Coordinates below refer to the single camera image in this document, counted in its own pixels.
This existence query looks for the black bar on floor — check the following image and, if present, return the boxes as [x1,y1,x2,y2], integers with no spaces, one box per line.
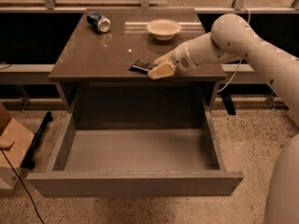
[21,111,53,170]

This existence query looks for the black table leg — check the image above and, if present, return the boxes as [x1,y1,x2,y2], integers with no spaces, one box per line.
[220,87,236,116]

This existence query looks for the cardboard box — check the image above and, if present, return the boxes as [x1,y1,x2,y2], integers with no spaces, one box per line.
[0,104,35,190]

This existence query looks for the grey cabinet with glossy top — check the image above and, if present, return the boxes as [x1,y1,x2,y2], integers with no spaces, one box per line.
[50,8,225,130]

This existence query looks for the black rxbar chocolate wrapper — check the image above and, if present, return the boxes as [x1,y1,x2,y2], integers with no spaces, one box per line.
[129,60,154,75]

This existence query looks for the black cable on floor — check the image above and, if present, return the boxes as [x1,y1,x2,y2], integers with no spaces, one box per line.
[0,147,46,224]

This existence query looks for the open grey top drawer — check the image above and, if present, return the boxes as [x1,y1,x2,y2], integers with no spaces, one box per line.
[26,87,245,199]

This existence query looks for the blue soda can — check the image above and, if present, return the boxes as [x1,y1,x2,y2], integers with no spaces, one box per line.
[87,10,110,34]

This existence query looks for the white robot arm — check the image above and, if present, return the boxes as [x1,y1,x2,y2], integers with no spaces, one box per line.
[149,14,299,224]

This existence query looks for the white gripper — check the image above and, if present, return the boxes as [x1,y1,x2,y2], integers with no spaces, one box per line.
[148,41,198,79]

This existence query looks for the white cable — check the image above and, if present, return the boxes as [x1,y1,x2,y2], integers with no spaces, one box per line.
[217,7,252,93]

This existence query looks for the white paper bowl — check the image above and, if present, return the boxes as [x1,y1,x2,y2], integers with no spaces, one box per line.
[147,20,181,41]

